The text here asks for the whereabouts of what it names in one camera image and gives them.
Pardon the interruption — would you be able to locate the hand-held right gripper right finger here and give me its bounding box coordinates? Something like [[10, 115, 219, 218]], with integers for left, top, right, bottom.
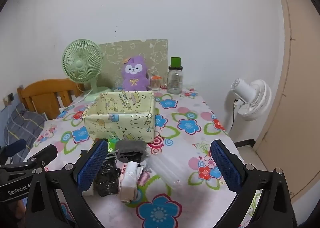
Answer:
[[210, 139, 298, 228]]

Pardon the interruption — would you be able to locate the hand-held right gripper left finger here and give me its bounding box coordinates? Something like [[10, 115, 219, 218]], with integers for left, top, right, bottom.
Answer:
[[25, 139, 109, 228]]

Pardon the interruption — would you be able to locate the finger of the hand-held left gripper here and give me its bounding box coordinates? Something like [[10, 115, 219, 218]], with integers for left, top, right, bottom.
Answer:
[[0, 139, 27, 159], [24, 144, 58, 174]]

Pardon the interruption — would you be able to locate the black plastic bag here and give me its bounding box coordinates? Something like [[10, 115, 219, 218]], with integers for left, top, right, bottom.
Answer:
[[94, 159, 120, 197]]

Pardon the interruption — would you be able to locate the white cloth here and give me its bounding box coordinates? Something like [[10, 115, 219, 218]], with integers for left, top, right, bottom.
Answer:
[[81, 180, 95, 196]]

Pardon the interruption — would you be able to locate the green orange tissue packet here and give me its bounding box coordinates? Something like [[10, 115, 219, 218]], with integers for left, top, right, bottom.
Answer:
[[107, 139, 120, 154]]

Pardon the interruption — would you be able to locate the pink white tissue pack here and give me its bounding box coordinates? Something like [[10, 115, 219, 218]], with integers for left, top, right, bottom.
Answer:
[[119, 161, 143, 203]]

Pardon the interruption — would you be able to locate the dark grey sock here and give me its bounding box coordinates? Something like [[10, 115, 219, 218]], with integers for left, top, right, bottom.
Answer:
[[115, 139, 148, 164]]

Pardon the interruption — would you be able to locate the yellow-green cartoon storage box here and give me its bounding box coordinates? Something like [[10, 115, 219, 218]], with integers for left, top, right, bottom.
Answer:
[[84, 90, 155, 143]]

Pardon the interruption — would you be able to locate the grey plaid pillow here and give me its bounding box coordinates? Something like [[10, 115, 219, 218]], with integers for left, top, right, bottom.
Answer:
[[4, 103, 48, 154]]

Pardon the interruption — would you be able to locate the floral tablecloth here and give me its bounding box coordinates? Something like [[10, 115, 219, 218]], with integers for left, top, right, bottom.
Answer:
[[25, 86, 265, 228]]

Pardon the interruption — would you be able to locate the wooden chair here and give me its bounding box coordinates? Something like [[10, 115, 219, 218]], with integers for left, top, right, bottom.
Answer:
[[17, 78, 85, 120]]

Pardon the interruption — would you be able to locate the white standing fan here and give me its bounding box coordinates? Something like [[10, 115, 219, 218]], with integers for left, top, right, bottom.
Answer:
[[224, 78, 272, 141]]

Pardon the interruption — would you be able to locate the purple plush toy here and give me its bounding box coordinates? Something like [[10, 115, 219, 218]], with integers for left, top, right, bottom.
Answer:
[[121, 55, 150, 92]]

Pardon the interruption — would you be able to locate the green desk fan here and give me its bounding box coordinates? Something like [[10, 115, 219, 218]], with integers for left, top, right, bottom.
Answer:
[[62, 39, 112, 102]]

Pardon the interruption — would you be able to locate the toothpick jar with orange lid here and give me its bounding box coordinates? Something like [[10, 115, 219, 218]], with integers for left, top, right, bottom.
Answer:
[[150, 75, 162, 91]]

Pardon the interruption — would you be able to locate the beige door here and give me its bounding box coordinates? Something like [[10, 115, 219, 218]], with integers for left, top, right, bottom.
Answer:
[[252, 0, 320, 205]]

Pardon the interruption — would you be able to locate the cartoon patterned board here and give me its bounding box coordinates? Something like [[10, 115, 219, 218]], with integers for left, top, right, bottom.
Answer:
[[98, 39, 168, 91]]

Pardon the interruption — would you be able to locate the white fan power cable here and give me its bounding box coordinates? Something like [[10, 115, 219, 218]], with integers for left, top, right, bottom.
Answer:
[[59, 89, 94, 113]]

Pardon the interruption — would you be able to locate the black fan power cable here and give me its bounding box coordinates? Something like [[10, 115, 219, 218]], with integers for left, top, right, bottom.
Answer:
[[230, 99, 237, 131]]

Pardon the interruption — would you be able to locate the glass jar with handle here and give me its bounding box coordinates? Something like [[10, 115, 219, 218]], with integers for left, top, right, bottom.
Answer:
[[162, 65, 184, 94]]

